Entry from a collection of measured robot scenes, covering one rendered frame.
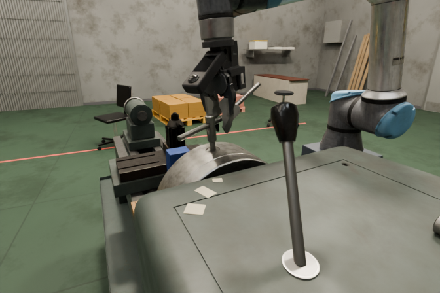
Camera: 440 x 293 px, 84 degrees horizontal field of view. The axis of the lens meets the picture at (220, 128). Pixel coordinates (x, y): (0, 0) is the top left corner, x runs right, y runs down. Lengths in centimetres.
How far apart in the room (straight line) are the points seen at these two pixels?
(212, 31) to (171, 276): 44
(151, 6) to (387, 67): 762
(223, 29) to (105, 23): 752
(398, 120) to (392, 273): 61
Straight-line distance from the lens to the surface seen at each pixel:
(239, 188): 40
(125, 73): 800
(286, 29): 990
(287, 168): 28
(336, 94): 96
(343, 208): 39
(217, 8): 55
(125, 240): 146
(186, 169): 56
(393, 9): 83
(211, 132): 56
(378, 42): 84
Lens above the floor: 146
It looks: 17 degrees down
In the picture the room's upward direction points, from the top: straight up
